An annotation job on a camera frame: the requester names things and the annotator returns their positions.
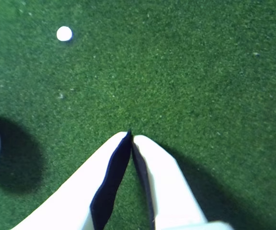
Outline white gripper finger with dark pad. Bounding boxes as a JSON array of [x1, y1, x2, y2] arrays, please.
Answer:
[[131, 135, 209, 230]]

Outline white gripper finger with navy pad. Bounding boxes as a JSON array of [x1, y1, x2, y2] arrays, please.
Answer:
[[11, 128, 132, 230]]

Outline long green turf mat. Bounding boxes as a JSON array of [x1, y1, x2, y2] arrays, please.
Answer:
[[0, 0, 276, 230]]

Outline small white dot marker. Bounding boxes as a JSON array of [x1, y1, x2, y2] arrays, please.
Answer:
[[56, 25, 73, 42]]

